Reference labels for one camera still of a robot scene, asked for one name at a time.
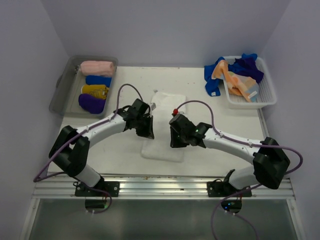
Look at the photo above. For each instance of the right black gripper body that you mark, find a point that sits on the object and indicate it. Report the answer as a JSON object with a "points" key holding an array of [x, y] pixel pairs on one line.
{"points": [[178, 140]]}

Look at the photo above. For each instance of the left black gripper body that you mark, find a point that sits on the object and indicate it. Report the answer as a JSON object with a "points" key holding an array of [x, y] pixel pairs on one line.
{"points": [[139, 135]]}

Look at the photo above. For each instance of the white towel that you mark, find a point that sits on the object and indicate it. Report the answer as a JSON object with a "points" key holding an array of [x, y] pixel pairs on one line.
{"points": [[159, 148]]}

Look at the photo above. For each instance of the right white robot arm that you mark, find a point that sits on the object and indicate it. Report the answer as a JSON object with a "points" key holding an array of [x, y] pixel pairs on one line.
{"points": [[268, 162]]}

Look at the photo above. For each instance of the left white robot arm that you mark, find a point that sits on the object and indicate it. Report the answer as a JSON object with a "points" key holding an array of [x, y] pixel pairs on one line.
{"points": [[71, 148]]}

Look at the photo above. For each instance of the purple rolled towel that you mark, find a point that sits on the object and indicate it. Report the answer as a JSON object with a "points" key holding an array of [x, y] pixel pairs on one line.
{"points": [[91, 104]]}

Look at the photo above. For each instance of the yellow rolled towel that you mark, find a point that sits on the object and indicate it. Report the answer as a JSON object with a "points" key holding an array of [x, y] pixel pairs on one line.
{"points": [[99, 91]]}

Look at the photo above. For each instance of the blue cloth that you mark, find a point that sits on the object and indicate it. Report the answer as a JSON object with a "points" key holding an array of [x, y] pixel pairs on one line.
{"points": [[214, 74]]}

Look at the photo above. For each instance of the blue rolled towel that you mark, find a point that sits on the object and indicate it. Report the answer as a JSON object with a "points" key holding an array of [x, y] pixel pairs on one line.
{"points": [[98, 80]]}

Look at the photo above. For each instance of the grey plastic bin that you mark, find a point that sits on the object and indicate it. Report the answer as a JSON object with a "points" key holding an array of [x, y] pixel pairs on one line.
{"points": [[65, 100]]}

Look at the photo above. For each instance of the pink rolled towel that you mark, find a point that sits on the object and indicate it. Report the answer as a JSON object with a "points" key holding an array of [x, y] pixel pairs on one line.
{"points": [[97, 68]]}

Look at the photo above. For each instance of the orange patterned cloth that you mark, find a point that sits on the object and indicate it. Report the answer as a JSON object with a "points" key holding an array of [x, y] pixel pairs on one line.
{"points": [[243, 86]]}

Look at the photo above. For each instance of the white plastic basket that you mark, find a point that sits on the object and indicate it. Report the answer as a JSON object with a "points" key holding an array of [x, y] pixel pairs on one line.
{"points": [[265, 97]]}

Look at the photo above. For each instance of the dark purple cloth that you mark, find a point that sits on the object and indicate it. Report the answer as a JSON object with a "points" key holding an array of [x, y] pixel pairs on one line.
{"points": [[246, 66]]}

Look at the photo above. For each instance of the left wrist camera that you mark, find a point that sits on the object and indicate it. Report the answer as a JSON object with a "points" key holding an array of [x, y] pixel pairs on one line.
{"points": [[152, 106]]}

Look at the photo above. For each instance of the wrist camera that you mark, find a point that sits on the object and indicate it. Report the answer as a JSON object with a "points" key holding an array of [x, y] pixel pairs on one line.
{"points": [[177, 111], [152, 106]]}

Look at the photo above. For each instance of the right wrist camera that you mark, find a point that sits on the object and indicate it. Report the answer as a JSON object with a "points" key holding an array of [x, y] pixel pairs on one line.
{"points": [[177, 111]]}

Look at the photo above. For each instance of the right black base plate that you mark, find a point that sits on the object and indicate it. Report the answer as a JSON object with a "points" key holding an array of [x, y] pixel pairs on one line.
{"points": [[222, 188]]}

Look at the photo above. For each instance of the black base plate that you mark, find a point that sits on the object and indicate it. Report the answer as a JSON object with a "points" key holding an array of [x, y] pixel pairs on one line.
{"points": [[111, 187], [222, 188]]}

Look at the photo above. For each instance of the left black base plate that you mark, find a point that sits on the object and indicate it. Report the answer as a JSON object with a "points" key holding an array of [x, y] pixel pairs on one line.
{"points": [[111, 187]]}

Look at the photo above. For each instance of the aluminium rail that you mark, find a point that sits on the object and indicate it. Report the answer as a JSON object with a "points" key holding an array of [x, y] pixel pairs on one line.
{"points": [[155, 188]]}

